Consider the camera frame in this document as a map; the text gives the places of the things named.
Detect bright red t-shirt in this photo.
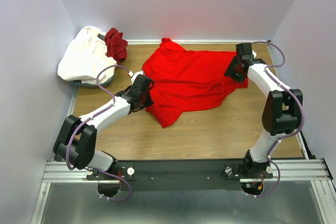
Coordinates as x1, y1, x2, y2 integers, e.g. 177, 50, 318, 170
142, 38, 248, 128

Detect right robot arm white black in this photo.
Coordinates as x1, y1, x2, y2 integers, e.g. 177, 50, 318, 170
224, 42, 305, 178

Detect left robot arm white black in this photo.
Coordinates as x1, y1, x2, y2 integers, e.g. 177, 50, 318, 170
52, 73, 154, 179

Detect dark red t-shirt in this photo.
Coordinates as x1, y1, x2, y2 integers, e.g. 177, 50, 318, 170
104, 28, 128, 63

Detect grey laundry basket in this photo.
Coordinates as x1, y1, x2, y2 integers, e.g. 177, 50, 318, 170
70, 75, 114, 89

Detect white t-shirt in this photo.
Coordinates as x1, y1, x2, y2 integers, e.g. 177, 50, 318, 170
57, 26, 117, 85

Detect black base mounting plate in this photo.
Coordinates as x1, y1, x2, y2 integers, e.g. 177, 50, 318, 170
86, 158, 274, 193

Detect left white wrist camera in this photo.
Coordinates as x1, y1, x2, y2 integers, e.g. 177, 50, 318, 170
128, 70, 144, 83

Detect aluminium extrusion frame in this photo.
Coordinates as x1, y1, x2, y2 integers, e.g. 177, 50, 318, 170
32, 83, 335, 223

